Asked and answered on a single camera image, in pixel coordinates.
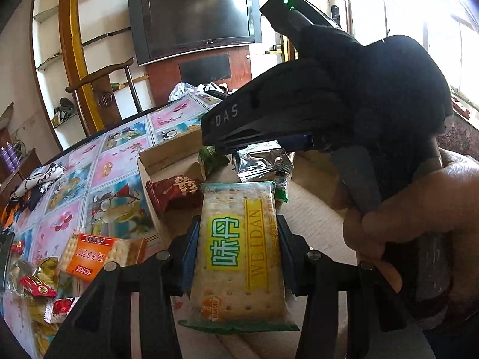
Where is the black orange white printed cloth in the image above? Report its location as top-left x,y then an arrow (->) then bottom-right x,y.
0,162 -> 64,229

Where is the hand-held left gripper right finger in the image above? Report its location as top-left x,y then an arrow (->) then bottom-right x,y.
275,217 -> 438,359

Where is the black flat television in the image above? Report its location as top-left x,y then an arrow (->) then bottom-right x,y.
127,0 -> 263,66

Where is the silver foil snack packet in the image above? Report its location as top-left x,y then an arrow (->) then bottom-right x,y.
232,147 -> 296,184

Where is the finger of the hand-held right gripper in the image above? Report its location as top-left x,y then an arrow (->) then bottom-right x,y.
215,131 -> 313,156

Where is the brown wooden sideboard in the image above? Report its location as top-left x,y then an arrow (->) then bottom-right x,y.
0,147 -> 42,210

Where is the crumpled white plastic bag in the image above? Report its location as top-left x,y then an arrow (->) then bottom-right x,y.
168,81 -> 229,101

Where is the yellow label cracker packet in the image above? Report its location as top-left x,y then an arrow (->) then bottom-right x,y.
178,181 -> 300,333

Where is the black smartphone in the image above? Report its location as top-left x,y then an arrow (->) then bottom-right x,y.
0,232 -> 16,292

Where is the person's right hand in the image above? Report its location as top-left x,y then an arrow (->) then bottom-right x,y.
331,147 -> 479,330

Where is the white standing air conditioner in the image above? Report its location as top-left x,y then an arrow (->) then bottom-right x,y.
325,0 -> 348,31

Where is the wide green pea packet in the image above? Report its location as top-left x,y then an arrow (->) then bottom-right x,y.
196,146 -> 233,174

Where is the wooden chair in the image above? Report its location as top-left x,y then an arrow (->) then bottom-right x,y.
65,58 -> 150,135

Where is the dark green bundle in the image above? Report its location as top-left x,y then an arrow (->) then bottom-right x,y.
52,97 -> 75,124

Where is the yellow and green snack packet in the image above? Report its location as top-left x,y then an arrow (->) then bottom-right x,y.
35,256 -> 72,288

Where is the maroon snack packet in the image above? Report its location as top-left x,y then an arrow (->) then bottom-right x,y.
145,174 -> 204,217

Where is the cardboard box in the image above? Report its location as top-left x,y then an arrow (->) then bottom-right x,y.
137,144 -> 360,359

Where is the red snack packet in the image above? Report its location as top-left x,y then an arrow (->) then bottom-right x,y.
19,275 -> 58,299

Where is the red-brown wooden media cabinet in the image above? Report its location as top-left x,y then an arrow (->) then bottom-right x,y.
144,43 -> 251,115

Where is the narrow green pea packet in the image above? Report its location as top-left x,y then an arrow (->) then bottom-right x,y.
275,170 -> 292,203

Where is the small red and white packet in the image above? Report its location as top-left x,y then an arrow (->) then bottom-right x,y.
44,296 -> 81,324

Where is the plain yellow snack packet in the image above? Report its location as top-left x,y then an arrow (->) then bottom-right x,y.
22,299 -> 60,345

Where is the orange label cracker packet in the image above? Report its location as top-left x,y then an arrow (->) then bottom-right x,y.
58,232 -> 148,279

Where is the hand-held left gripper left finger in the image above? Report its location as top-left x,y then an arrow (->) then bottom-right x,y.
44,215 -> 203,359

